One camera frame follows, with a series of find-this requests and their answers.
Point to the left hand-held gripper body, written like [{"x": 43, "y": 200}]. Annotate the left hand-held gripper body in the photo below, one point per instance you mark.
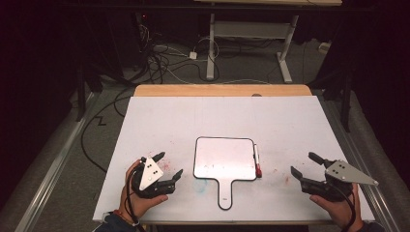
[{"x": 151, "y": 172}]

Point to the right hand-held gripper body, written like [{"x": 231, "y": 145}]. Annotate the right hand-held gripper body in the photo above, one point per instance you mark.
[{"x": 341, "y": 172}]

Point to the white marker with red cap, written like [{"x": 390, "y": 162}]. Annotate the white marker with red cap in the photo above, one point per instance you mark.
[{"x": 257, "y": 161}]

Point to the white paddle whiteboard black rim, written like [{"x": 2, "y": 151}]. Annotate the white paddle whiteboard black rim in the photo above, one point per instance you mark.
[{"x": 224, "y": 158}]

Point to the person's left hand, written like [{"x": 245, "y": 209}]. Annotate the person's left hand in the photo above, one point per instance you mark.
[{"x": 135, "y": 206}]

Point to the person's right hand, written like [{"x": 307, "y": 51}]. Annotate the person's right hand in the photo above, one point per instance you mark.
[{"x": 341, "y": 211}]

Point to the white board table cover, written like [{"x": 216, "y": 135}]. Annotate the white board table cover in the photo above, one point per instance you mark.
[{"x": 225, "y": 119}]

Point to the wooden table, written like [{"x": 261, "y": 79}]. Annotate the wooden table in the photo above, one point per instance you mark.
[{"x": 199, "y": 90}]

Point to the white power adapter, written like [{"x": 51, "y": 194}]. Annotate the white power adapter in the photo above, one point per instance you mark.
[{"x": 193, "y": 55}]

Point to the beige power strip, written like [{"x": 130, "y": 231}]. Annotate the beige power strip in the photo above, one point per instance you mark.
[{"x": 324, "y": 47}]

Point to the aluminium floor rail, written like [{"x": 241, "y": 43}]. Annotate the aluminium floor rail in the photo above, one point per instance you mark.
[
  {"x": 54, "y": 164},
  {"x": 361, "y": 161}
]

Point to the white metal desk frame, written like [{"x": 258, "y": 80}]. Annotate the white metal desk frame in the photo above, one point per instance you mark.
[{"x": 211, "y": 48}]

